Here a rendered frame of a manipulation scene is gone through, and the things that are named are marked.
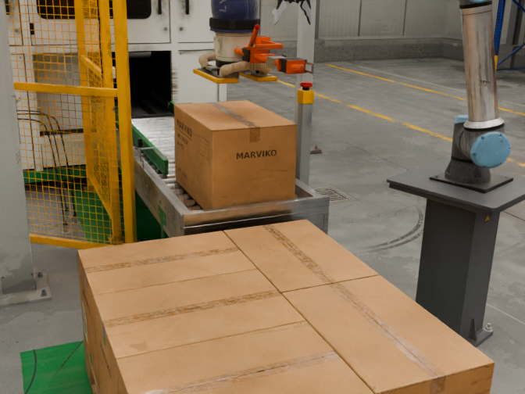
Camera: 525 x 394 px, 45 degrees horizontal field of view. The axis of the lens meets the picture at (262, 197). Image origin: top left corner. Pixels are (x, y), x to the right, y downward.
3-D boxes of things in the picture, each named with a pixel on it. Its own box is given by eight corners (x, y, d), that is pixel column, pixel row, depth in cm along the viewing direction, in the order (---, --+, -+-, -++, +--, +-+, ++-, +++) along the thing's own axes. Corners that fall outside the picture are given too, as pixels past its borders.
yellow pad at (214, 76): (192, 73, 305) (192, 62, 304) (212, 72, 309) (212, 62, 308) (216, 84, 276) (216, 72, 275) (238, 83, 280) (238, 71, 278)
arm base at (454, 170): (455, 170, 287) (456, 148, 284) (497, 177, 276) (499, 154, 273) (437, 178, 273) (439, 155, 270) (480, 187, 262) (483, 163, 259)
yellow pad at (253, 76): (230, 71, 313) (230, 61, 311) (248, 70, 317) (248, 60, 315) (257, 82, 284) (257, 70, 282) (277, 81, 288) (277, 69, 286)
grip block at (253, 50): (241, 61, 273) (241, 47, 271) (262, 60, 277) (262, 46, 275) (248, 63, 266) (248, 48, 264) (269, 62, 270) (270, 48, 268)
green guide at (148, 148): (99, 116, 474) (98, 104, 471) (113, 115, 478) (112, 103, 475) (149, 177, 335) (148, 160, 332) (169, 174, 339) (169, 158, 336)
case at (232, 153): (175, 180, 332) (173, 104, 319) (247, 173, 347) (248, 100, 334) (212, 219, 280) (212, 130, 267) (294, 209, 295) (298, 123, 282)
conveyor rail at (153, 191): (96, 136, 477) (94, 111, 471) (103, 135, 479) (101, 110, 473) (182, 256, 277) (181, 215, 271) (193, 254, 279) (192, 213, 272)
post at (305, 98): (291, 259, 372) (297, 88, 339) (301, 258, 375) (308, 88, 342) (295, 264, 366) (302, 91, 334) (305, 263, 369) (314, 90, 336)
